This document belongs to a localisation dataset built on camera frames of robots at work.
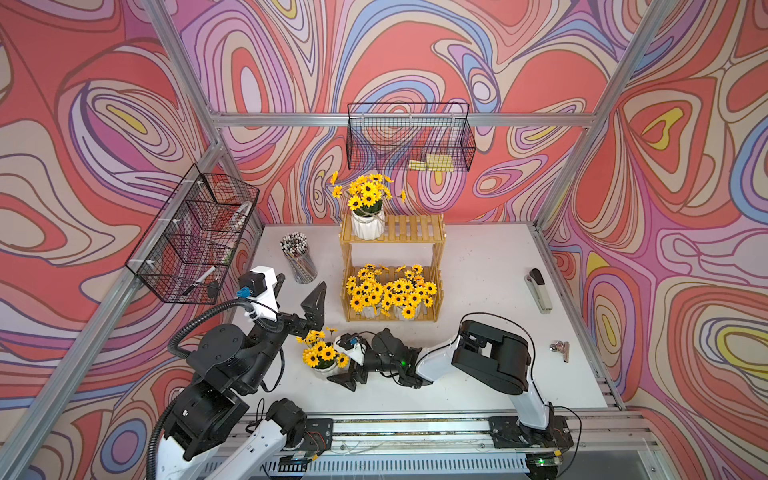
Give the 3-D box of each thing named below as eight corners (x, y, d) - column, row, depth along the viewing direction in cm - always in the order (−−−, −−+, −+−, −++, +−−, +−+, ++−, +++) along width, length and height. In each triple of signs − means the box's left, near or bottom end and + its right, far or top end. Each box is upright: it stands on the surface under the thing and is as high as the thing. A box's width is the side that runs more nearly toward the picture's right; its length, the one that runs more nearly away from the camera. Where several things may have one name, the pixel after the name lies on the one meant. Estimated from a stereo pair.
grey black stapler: (541, 314, 97) (548, 305, 93) (522, 278, 106) (527, 269, 102) (552, 312, 97) (559, 304, 93) (532, 277, 106) (537, 268, 102)
